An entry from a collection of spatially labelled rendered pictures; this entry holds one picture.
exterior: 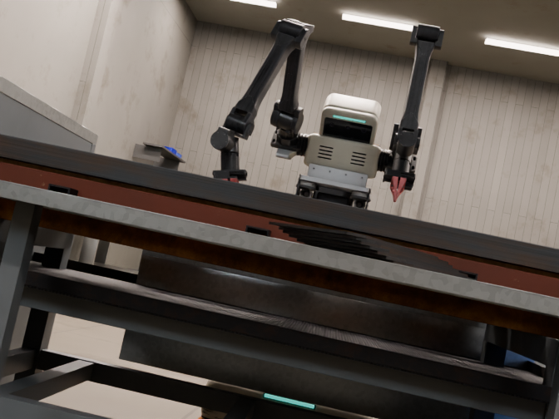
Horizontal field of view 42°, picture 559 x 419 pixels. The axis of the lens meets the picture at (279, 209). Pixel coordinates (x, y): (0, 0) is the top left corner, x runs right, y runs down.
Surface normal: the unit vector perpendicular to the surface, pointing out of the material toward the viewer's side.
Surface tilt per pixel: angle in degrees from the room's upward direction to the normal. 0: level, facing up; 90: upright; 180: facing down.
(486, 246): 90
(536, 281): 90
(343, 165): 98
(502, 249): 90
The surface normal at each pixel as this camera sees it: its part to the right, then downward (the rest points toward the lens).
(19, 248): -0.07, -0.09
